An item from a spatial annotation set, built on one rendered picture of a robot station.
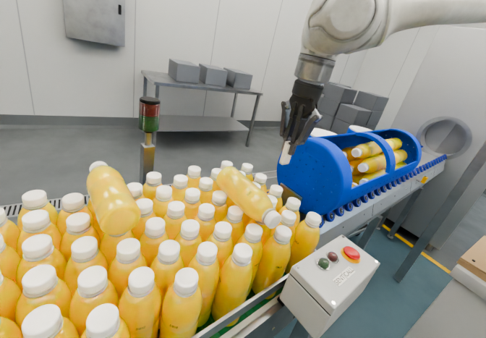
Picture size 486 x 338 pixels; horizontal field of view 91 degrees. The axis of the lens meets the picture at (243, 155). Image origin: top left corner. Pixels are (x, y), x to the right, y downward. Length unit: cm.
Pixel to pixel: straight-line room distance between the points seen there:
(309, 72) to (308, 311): 51
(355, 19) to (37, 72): 370
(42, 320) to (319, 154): 76
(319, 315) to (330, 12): 51
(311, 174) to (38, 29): 347
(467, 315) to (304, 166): 67
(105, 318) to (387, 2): 61
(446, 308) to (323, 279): 65
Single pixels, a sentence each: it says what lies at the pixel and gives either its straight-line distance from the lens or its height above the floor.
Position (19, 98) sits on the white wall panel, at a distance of 398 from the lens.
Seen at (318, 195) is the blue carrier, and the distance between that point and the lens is 88.
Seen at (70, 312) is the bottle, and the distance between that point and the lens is 52.
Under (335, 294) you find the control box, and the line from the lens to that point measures 53.
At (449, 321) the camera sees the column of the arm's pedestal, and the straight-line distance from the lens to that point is 115.
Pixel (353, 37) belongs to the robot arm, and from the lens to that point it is 43.
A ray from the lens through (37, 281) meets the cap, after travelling 49.
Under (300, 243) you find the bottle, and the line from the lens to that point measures 71.
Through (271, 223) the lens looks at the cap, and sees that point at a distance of 55.
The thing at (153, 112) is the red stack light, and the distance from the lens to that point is 81.
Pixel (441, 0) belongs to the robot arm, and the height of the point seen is 160.
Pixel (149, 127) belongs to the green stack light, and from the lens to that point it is 83.
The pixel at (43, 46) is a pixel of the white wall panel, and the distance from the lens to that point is 382.
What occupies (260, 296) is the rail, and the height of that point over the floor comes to 98.
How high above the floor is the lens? 147
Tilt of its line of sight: 24 degrees down
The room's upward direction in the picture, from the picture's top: 13 degrees clockwise
